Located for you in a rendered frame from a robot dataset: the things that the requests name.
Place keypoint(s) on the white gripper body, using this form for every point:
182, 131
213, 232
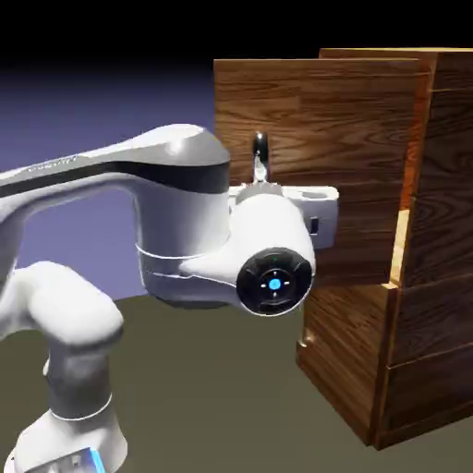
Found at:
325, 214

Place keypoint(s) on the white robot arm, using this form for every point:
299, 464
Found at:
177, 207

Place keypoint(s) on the large wooden cabinet door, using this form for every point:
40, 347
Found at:
325, 122

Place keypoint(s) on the wooden cabinet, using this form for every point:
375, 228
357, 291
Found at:
439, 229

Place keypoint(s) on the small wooden cabinet door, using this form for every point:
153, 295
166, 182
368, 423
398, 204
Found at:
347, 354

